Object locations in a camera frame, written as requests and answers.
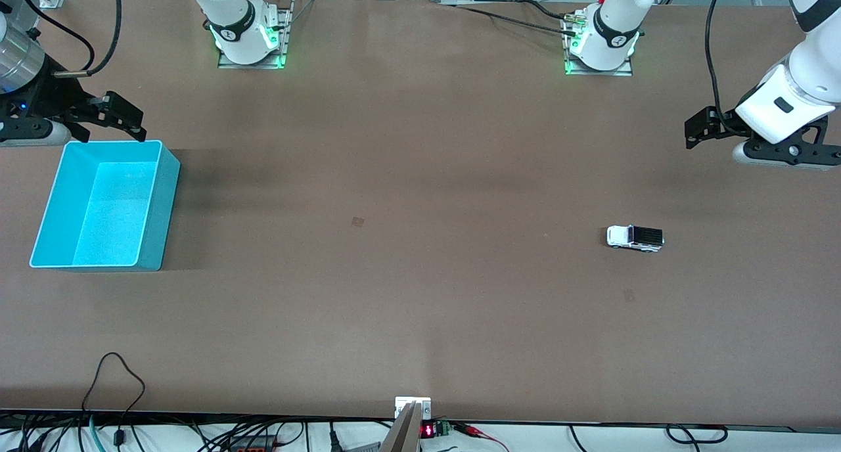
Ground white jeep toy black roof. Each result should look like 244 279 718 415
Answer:
606 225 665 253

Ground turquoise plastic bin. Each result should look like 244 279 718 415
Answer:
30 140 181 272

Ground black table edge strip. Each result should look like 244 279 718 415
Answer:
0 409 797 434

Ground red black clip leads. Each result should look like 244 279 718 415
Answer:
451 422 510 452

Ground white mounting plate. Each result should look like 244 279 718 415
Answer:
395 396 432 420

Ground grey metal bar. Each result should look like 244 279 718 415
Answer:
379 402 422 452

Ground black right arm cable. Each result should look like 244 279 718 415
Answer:
54 0 124 78
18 0 97 73

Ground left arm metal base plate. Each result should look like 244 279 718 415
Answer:
564 12 634 77

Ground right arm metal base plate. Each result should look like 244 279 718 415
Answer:
217 0 294 70

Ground black cable to arm base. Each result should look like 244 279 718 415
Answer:
452 4 580 32

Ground thin black looped cable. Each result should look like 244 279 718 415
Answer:
80 352 147 447

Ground black coiled cable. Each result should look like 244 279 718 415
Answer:
666 424 729 444

